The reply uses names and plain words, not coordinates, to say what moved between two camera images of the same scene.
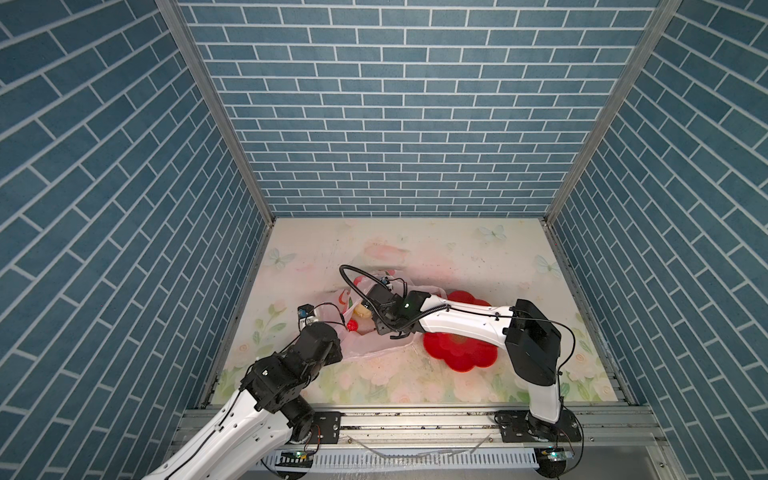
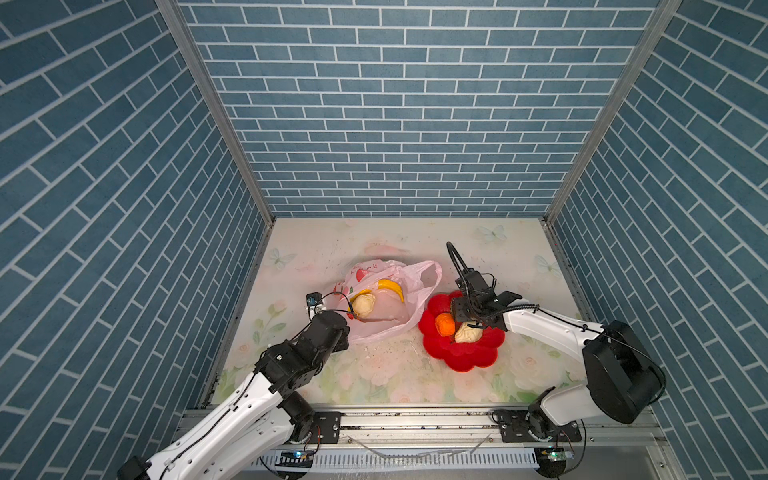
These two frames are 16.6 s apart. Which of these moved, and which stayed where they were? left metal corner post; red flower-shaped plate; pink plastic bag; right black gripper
Moved: right black gripper; pink plastic bag
Stayed: left metal corner post; red flower-shaped plate
